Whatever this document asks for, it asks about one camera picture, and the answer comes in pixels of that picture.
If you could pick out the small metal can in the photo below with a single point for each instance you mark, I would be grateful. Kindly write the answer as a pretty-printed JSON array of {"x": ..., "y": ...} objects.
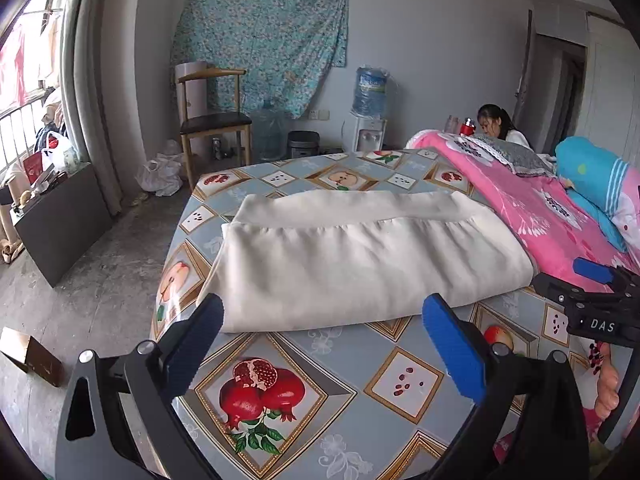
[{"x": 216, "y": 147}]

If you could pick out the red cup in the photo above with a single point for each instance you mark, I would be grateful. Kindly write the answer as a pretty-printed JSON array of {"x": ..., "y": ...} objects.
[{"x": 467, "y": 127}]

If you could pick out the teal floral wall cloth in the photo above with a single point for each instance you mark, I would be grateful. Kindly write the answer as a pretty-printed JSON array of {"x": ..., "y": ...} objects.
[{"x": 260, "y": 35}]

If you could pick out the metal window railing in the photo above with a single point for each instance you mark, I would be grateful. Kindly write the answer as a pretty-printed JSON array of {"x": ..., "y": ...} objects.
[{"x": 15, "y": 132}]

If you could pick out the dark grey cabinet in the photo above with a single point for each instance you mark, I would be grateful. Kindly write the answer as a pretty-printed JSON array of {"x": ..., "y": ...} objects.
[{"x": 65, "y": 225}]

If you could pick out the glass jar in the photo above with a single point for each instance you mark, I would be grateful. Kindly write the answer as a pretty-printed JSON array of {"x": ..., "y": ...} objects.
[{"x": 452, "y": 123}]

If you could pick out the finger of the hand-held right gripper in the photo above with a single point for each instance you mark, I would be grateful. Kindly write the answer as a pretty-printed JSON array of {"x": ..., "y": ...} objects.
[
  {"x": 550, "y": 287},
  {"x": 595, "y": 271}
]

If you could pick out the white water dispenser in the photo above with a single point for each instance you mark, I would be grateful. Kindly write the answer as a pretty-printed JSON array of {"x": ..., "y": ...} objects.
[{"x": 370, "y": 135}]

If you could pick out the empty clear water jug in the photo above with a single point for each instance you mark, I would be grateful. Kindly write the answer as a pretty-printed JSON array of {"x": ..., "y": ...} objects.
[{"x": 267, "y": 130}]

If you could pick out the grey curtain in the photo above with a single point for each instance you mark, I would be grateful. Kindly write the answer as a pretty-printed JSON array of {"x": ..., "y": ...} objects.
[{"x": 95, "y": 85}]

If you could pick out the pink hanging cloth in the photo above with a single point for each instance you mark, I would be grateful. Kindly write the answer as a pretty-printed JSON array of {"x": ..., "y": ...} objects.
[{"x": 12, "y": 65}]

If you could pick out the grey lace pillow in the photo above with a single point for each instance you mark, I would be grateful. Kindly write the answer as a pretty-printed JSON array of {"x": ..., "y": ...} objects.
[{"x": 515, "y": 152}]

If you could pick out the beige floor stand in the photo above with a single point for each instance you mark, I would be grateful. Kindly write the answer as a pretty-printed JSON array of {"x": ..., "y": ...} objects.
[{"x": 7, "y": 225}]

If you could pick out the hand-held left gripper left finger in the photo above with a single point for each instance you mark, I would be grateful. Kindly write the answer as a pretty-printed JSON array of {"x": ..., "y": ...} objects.
[{"x": 197, "y": 340}]

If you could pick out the person's right hand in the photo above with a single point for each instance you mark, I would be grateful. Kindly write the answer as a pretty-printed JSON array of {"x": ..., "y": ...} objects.
[{"x": 609, "y": 390}]

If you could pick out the wooden chair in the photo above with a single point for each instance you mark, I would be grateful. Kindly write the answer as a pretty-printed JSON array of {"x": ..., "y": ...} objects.
[{"x": 215, "y": 122}]

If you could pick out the white door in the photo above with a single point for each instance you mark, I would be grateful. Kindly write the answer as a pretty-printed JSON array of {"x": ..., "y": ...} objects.
[{"x": 607, "y": 85}]

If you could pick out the cream jacket with black trim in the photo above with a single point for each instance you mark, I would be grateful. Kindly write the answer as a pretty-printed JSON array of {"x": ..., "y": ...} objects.
[{"x": 350, "y": 270}]

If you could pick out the dark rice cooker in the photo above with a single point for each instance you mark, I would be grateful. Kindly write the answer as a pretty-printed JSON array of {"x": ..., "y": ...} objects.
[{"x": 302, "y": 144}]

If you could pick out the white wall socket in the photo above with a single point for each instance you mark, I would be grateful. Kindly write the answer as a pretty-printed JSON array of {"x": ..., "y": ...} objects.
[{"x": 320, "y": 114}]

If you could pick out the brown cardboard box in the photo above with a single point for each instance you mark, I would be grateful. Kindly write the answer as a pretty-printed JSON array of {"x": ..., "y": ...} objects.
[{"x": 35, "y": 357}]

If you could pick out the white and red plastic bag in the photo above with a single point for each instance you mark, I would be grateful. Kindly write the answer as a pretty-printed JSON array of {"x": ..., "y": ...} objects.
[{"x": 55, "y": 147}]

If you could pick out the blue water jug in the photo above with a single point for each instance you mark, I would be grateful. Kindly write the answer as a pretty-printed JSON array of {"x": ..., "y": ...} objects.
[{"x": 370, "y": 92}]

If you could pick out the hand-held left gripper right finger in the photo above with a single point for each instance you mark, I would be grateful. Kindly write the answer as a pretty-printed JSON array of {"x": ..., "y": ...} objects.
[{"x": 452, "y": 350}]

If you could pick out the pink floral blanket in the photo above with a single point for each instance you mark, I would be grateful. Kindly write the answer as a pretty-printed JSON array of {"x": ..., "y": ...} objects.
[{"x": 525, "y": 210}]

